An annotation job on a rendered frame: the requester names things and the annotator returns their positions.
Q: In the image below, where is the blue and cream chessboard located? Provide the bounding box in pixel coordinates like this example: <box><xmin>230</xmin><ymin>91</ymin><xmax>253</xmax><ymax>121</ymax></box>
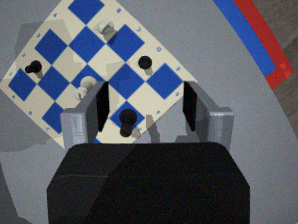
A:
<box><xmin>0</xmin><ymin>0</ymin><xmax>197</xmax><ymax>149</ymax></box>

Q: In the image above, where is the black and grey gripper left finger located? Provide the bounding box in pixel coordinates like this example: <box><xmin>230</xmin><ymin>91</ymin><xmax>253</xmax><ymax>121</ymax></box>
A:
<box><xmin>60</xmin><ymin>81</ymin><xmax>110</xmax><ymax>154</ymax></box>

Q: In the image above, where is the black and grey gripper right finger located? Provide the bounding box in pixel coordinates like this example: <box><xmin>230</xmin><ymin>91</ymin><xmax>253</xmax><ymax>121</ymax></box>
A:
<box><xmin>183</xmin><ymin>81</ymin><xmax>234</xmax><ymax>152</ymax></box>

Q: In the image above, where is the black chess pawn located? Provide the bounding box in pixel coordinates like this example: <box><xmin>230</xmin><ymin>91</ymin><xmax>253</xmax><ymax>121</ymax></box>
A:
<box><xmin>138</xmin><ymin>56</ymin><xmax>152</xmax><ymax>69</ymax></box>
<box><xmin>25</xmin><ymin>60</ymin><xmax>42</xmax><ymax>73</ymax></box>

